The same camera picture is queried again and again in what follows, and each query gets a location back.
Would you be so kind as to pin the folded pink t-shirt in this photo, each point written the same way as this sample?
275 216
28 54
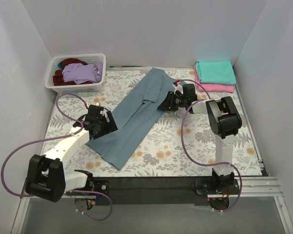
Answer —
212 87

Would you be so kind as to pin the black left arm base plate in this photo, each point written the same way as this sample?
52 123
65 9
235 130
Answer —
98 185

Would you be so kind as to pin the blue-grey t-shirt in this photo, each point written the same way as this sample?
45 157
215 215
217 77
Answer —
134 116

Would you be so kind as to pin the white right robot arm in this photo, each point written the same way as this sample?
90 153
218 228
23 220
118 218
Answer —
224 121

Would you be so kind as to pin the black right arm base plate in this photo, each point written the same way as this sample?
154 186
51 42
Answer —
205 185

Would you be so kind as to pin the dark red garment in basket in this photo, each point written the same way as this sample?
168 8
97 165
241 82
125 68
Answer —
58 77

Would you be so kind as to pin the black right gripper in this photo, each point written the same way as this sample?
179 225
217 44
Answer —
171 101

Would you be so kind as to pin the folded teal t-shirt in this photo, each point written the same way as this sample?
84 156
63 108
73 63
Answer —
216 72

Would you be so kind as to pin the white plastic laundry basket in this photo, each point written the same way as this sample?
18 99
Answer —
88 58

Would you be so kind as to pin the lilac t-shirt in basket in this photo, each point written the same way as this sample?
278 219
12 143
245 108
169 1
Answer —
79 73

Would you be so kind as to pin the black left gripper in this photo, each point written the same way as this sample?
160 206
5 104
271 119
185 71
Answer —
103 125

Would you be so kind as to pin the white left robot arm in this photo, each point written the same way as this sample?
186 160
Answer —
61 161

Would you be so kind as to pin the floral patterned table mat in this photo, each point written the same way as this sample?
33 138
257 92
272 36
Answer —
171 148

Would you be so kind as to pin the aluminium front frame rail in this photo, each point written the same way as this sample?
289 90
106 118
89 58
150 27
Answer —
258 187

